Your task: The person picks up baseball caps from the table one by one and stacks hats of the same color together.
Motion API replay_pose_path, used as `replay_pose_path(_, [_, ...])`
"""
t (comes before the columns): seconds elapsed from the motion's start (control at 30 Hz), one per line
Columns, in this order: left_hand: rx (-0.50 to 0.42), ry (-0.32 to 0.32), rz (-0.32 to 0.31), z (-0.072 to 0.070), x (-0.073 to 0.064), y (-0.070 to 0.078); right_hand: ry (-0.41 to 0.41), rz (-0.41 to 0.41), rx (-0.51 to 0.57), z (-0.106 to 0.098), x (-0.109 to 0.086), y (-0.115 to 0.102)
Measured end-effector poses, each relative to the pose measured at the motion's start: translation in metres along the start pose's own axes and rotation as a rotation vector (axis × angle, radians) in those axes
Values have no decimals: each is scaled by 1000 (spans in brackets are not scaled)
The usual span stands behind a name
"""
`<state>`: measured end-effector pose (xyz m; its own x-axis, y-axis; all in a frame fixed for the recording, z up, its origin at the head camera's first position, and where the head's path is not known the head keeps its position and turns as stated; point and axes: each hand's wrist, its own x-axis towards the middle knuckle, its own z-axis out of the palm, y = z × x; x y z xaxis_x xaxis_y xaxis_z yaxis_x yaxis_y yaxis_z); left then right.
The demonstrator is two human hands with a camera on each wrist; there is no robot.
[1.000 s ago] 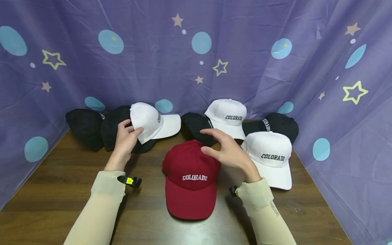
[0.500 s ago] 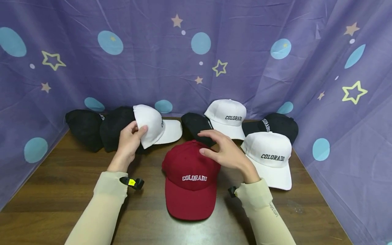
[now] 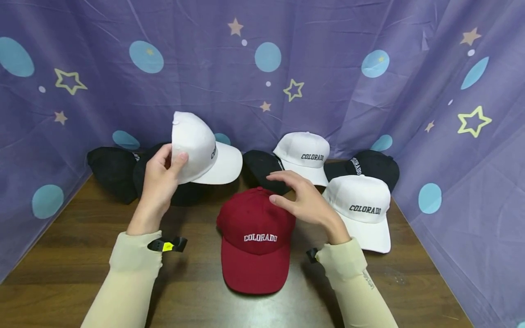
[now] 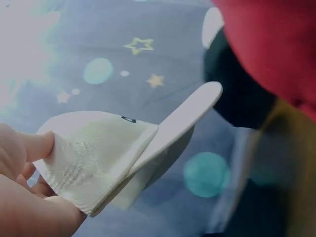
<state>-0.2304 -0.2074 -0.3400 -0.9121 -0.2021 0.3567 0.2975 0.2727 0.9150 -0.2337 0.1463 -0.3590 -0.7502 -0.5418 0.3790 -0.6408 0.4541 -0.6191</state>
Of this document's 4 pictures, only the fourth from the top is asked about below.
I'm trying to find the person's left hand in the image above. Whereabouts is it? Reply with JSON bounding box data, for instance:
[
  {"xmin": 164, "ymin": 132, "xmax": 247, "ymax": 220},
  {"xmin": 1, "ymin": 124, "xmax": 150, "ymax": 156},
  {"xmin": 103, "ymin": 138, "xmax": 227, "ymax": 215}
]
[{"xmin": 0, "ymin": 121, "xmax": 88, "ymax": 237}]

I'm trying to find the white baseball cap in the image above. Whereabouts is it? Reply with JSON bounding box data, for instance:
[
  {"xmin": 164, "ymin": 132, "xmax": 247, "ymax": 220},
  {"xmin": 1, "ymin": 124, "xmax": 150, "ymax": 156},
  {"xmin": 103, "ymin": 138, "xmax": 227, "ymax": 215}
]
[{"xmin": 32, "ymin": 81, "xmax": 224, "ymax": 218}]

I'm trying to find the black cap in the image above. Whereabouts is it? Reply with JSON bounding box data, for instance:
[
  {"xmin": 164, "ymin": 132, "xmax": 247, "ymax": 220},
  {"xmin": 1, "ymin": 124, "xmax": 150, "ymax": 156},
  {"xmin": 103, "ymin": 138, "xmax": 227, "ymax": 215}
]
[{"xmin": 201, "ymin": 26, "xmax": 277, "ymax": 130}]

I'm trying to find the red cap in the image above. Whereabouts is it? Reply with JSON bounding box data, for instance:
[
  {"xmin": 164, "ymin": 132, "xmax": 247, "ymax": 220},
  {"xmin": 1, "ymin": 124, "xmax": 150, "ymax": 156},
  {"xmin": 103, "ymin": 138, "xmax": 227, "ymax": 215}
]
[{"xmin": 211, "ymin": 0, "xmax": 316, "ymax": 116}]

